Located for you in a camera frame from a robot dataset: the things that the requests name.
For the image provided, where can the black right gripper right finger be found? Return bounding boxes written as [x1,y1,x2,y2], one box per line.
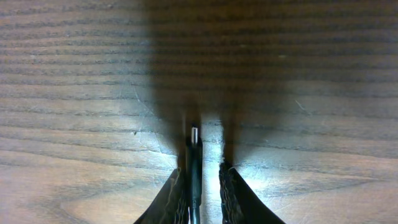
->
[219,161,285,224]

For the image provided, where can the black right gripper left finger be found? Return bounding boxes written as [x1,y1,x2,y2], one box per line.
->
[134,168,188,224]

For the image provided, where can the black charger cable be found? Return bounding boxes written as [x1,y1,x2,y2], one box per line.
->
[185,126,203,224]

